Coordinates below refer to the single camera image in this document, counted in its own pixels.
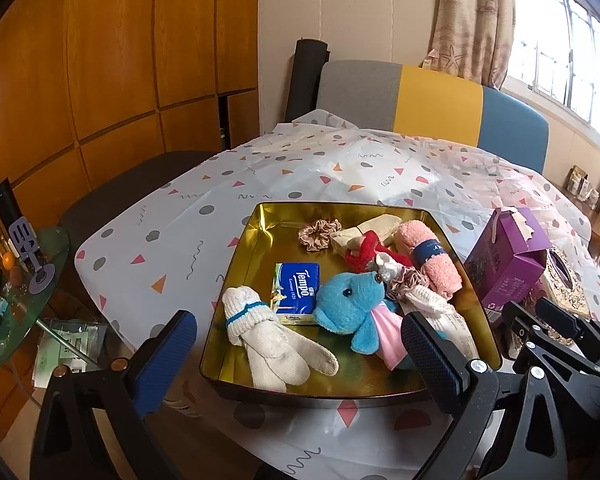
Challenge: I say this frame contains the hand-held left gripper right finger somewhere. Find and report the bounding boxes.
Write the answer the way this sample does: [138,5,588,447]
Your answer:
[400,312,568,480]

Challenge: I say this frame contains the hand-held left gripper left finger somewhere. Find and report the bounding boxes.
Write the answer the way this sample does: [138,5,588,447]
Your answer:
[30,310,198,480]

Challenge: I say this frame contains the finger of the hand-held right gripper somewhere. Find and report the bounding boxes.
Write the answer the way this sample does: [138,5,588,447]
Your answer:
[535,297,600,368]
[501,301,600,418]

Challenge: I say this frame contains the cream gloves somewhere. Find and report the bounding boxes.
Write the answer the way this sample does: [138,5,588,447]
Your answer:
[402,285,481,361]

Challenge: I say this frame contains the pink brown satin scrunchie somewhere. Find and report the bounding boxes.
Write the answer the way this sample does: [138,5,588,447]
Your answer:
[387,266,430,301]

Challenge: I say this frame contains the pink towel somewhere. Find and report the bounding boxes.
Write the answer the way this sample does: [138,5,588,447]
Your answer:
[395,220,460,295]

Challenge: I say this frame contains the white socks pair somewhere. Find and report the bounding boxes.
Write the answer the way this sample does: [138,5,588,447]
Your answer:
[222,285,341,392]

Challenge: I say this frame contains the blue plush toy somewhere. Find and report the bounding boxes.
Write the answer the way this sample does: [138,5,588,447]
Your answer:
[312,271,416,372]

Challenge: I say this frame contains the red haired small doll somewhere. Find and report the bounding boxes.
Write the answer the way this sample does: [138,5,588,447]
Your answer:
[344,230,413,281]

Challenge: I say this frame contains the blue tissue pack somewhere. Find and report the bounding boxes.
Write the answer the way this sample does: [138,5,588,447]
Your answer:
[271,262,322,327]

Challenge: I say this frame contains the beige cloth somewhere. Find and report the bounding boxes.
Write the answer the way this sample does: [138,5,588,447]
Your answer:
[330,212,406,257]

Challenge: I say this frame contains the gold metal tin tray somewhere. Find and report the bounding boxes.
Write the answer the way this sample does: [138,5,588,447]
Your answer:
[199,201,503,401]

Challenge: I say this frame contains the beige satin scrunchie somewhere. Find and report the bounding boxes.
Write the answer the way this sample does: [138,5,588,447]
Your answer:
[298,218,342,253]

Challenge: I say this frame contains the gold ornate tissue box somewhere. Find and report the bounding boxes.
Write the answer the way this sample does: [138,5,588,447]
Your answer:
[510,247,593,346]

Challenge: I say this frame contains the purple carton box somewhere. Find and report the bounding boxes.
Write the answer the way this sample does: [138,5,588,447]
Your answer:
[464,206,553,321]

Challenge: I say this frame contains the green white paper packets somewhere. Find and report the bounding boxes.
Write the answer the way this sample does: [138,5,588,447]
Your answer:
[32,317,110,388]

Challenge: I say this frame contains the group of small white boxes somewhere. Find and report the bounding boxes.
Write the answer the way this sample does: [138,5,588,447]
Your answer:
[566,165,600,206]

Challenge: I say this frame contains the round glass side table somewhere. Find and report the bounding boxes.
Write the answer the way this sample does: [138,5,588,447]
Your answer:
[0,225,72,375]

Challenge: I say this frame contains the dark grey mattress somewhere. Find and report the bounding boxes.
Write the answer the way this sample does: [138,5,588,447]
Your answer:
[57,150,221,246]

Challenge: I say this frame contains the purple phone stand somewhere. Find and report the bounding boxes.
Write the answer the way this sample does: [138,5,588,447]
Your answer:
[8,216,56,293]

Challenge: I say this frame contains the black bottle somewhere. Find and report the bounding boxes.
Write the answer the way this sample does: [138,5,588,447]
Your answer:
[0,178,23,251]

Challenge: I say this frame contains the grey yellow blue headboard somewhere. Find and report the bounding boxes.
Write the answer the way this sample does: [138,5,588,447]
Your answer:
[316,60,551,176]

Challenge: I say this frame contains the barred window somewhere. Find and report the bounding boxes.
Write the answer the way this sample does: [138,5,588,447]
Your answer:
[505,0,600,141]

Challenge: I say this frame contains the wooden wardrobe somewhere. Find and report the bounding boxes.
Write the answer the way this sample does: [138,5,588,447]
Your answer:
[0,0,261,241]

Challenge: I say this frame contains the beige starfish print curtain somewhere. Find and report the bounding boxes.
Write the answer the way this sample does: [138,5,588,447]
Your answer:
[420,0,517,91]

